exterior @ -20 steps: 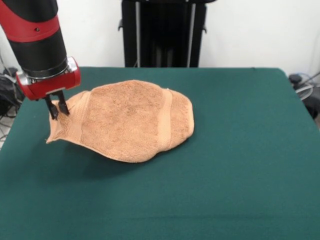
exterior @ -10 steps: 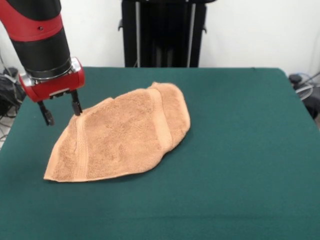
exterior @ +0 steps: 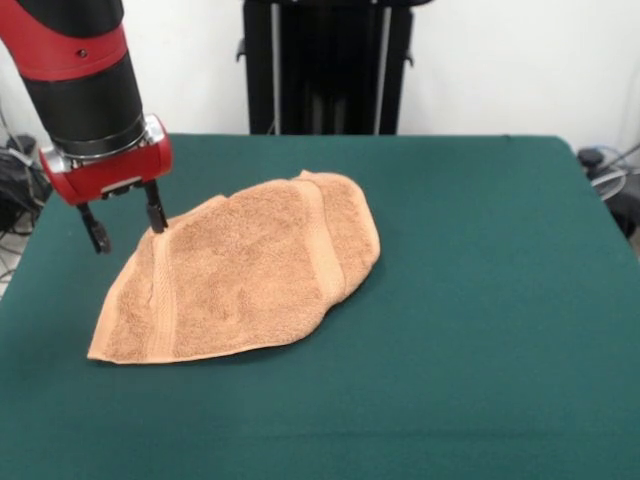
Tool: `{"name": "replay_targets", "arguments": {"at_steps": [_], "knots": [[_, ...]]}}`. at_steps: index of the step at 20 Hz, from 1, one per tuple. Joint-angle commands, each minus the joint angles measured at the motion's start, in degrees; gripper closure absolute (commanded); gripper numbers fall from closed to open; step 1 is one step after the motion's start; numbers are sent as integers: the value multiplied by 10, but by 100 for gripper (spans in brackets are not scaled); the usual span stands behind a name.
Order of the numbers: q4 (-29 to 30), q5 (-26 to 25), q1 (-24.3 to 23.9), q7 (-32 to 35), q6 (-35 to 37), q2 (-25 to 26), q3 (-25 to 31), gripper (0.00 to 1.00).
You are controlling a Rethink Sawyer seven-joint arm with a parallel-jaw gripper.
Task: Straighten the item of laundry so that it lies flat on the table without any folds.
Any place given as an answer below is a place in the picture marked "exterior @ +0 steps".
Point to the tan terry towel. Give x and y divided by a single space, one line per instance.
240 270

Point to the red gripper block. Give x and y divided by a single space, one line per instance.
120 172

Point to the dark green table cloth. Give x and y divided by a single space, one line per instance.
450 350

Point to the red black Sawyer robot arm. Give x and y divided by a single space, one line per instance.
75 75

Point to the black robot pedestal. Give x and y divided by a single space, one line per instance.
325 75

